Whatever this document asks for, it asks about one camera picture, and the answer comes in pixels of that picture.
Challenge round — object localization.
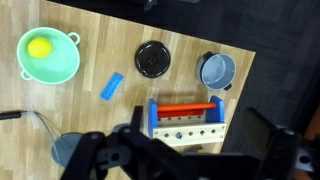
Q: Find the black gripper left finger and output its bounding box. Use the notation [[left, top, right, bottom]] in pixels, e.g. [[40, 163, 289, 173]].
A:
[[113, 105, 188, 180]]

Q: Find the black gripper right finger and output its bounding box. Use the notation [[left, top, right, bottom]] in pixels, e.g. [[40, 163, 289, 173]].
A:
[[241, 107, 298, 180]]

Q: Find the blue toy building brick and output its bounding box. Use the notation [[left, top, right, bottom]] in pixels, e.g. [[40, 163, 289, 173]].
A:
[[100, 71, 125, 102]]

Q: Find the black round pot lid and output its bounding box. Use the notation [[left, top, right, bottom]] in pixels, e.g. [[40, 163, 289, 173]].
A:
[[134, 40, 172, 79]]

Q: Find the wooden blue toy toolbox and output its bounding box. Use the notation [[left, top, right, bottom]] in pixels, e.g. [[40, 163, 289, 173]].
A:
[[147, 95, 227, 148]]

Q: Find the yellow ball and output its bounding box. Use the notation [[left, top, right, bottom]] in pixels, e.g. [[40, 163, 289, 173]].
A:
[[27, 36, 53, 59]]

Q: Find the grey pot with black handles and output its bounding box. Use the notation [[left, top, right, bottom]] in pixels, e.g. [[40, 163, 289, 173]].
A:
[[195, 50, 237, 92]]

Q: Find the mint green two-handled bowl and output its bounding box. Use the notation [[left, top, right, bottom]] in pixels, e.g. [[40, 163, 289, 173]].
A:
[[16, 26, 82, 85]]

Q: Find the thin grey cable black plug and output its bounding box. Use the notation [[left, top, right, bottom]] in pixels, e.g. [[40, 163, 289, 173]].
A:
[[0, 110, 63, 164]]

